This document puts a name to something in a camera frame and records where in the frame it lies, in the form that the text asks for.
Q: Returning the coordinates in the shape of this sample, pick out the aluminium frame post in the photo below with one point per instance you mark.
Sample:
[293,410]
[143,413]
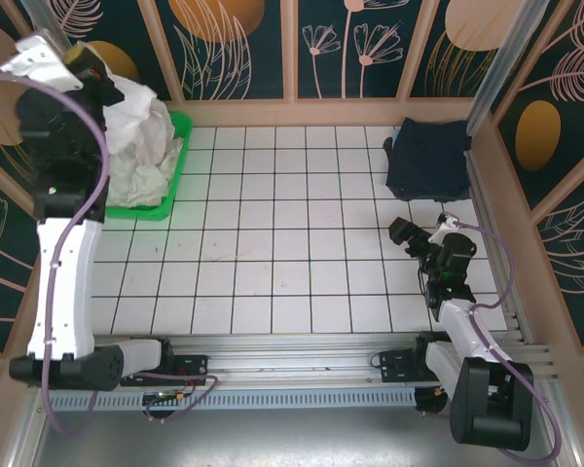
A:
[501,63]
[41,19]

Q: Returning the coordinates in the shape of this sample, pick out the green plastic basket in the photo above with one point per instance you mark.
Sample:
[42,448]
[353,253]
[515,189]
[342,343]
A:
[182,126]

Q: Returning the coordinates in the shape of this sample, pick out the crumpled bright white t-shirt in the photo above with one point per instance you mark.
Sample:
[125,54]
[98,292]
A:
[175,153]

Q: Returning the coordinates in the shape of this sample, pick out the white t-shirt with black print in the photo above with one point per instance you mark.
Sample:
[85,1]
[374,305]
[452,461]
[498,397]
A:
[136,117]

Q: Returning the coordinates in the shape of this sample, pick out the light blue folded cloth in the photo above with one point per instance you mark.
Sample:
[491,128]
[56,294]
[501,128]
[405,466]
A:
[396,133]

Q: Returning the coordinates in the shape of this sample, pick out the stack of folded navy t-shirts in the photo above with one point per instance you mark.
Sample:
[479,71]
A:
[428,160]

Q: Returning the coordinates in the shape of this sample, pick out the crumpled cream t-shirt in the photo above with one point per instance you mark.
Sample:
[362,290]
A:
[141,187]

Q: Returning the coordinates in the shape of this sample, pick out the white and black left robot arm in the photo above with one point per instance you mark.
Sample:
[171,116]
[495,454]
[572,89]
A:
[63,292]

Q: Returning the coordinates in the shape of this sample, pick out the aluminium side rail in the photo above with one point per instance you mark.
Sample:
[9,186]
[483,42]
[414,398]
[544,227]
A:
[482,214]

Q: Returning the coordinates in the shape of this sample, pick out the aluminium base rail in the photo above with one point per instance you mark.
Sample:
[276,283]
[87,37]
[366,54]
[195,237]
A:
[297,355]

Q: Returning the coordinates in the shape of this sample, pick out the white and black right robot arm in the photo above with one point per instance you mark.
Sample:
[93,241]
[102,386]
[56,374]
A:
[467,331]

